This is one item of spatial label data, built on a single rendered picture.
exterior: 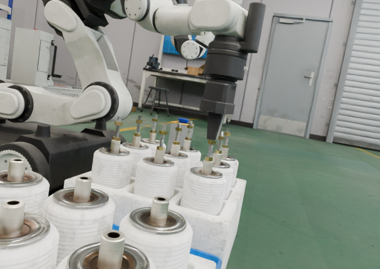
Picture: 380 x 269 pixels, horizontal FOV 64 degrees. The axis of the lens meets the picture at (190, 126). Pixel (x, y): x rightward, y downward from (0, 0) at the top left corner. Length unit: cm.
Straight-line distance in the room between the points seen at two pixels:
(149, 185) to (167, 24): 38
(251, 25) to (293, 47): 524
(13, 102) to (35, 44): 217
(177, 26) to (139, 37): 572
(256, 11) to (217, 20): 8
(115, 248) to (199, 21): 50
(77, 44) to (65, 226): 81
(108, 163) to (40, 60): 273
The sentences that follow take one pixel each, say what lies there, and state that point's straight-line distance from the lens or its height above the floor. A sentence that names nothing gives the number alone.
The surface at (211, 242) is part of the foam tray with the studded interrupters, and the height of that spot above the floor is 13.
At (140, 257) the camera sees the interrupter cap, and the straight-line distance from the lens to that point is 33.
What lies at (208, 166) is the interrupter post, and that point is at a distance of 68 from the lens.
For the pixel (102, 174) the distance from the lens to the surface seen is 75.
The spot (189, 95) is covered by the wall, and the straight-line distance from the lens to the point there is 597.
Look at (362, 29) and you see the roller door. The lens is 605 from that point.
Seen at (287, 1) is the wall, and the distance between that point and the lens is 608.
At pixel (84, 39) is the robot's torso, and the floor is 55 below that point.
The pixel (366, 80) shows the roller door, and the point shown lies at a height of 114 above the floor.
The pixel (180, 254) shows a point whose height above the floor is 23.
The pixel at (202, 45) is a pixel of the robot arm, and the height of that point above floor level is 63.
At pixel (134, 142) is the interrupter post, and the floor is 26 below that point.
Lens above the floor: 42
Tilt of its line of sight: 6 degrees down
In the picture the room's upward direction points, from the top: 9 degrees clockwise
